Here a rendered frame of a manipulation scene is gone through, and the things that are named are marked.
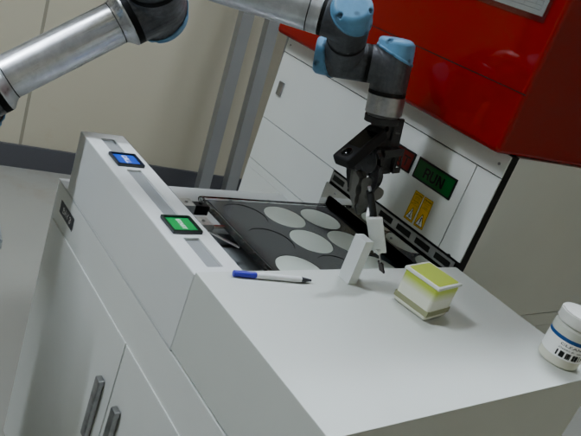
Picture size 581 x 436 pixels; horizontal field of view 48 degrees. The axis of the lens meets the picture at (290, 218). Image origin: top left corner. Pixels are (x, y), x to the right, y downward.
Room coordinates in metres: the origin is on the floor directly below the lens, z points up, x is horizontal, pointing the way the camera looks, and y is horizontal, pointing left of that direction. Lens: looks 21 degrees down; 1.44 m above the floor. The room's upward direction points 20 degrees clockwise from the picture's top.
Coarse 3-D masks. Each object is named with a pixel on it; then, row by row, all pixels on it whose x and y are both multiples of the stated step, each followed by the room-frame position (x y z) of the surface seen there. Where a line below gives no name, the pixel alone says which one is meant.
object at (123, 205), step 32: (96, 160) 1.20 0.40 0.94; (96, 192) 1.17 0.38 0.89; (128, 192) 1.08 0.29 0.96; (160, 192) 1.12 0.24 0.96; (96, 224) 1.15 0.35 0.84; (128, 224) 1.05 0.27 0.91; (160, 224) 0.99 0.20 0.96; (128, 256) 1.03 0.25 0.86; (160, 256) 0.95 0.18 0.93; (192, 256) 0.93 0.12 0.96; (224, 256) 0.97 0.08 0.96; (160, 288) 0.93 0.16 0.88; (160, 320) 0.91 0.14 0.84
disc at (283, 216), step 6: (264, 210) 1.38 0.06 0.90; (270, 210) 1.39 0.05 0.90; (276, 210) 1.40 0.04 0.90; (282, 210) 1.42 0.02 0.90; (288, 210) 1.43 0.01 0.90; (270, 216) 1.35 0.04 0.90; (276, 216) 1.37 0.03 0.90; (282, 216) 1.38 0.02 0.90; (288, 216) 1.39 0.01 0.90; (294, 216) 1.41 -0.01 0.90; (300, 216) 1.42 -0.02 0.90; (282, 222) 1.35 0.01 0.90; (288, 222) 1.36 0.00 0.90; (294, 222) 1.37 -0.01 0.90; (300, 222) 1.38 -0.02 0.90
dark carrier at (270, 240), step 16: (224, 208) 1.30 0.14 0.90; (240, 208) 1.34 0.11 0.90; (256, 208) 1.37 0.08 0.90; (288, 208) 1.44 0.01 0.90; (304, 208) 1.48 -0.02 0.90; (320, 208) 1.52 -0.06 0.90; (240, 224) 1.25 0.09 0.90; (256, 224) 1.29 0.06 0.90; (272, 224) 1.32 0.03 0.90; (256, 240) 1.21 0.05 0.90; (272, 240) 1.23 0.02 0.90; (288, 240) 1.26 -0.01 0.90; (272, 256) 1.16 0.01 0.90; (304, 256) 1.21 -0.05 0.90; (320, 256) 1.24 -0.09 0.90; (336, 256) 1.27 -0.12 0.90; (384, 256) 1.37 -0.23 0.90
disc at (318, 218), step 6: (306, 210) 1.47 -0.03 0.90; (312, 210) 1.49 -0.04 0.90; (306, 216) 1.43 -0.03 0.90; (312, 216) 1.45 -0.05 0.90; (318, 216) 1.46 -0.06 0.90; (324, 216) 1.48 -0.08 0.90; (330, 216) 1.49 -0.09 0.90; (312, 222) 1.41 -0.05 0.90; (318, 222) 1.42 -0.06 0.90; (324, 222) 1.44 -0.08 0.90; (330, 222) 1.45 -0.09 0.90; (336, 222) 1.47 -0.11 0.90; (330, 228) 1.41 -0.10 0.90; (336, 228) 1.43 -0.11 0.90
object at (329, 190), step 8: (328, 184) 1.61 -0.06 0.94; (328, 192) 1.60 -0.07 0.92; (336, 192) 1.58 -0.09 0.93; (344, 192) 1.58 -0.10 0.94; (320, 200) 1.61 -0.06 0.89; (328, 200) 1.60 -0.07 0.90; (336, 200) 1.57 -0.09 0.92; (344, 200) 1.55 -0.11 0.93; (352, 208) 1.53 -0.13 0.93; (360, 216) 1.50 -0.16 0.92; (384, 224) 1.45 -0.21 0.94; (392, 232) 1.42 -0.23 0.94; (392, 240) 1.41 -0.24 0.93; (400, 240) 1.40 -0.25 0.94; (400, 248) 1.39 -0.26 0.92; (408, 248) 1.37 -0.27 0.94; (416, 248) 1.37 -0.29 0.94; (408, 256) 1.37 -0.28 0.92; (416, 256) 1.35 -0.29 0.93; (424, 256) 1.34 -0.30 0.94
